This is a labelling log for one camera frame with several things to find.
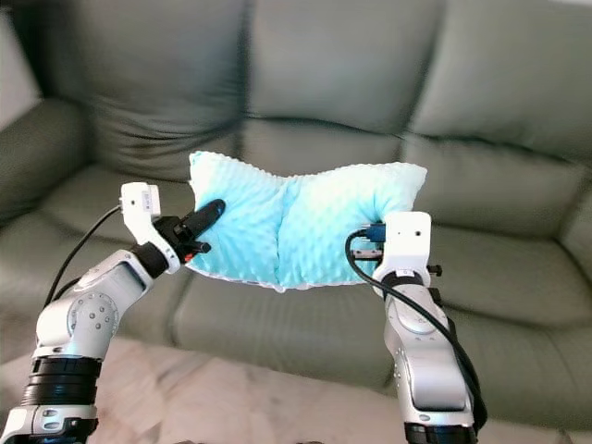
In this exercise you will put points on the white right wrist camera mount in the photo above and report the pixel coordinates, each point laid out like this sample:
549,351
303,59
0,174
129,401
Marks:
407,242

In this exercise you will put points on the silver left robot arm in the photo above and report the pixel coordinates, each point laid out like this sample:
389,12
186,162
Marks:
88,324

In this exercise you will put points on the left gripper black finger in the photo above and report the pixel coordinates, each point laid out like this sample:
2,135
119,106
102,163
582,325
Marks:
208,215

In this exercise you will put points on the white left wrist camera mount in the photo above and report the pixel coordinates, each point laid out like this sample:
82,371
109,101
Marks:
141,211

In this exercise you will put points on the green leather sofa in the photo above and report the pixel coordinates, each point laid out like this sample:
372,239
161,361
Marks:
342,83

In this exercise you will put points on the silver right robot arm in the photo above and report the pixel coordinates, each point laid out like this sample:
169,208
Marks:
430,361

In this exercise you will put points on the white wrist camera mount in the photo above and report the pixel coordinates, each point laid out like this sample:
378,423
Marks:
407,242
141,211

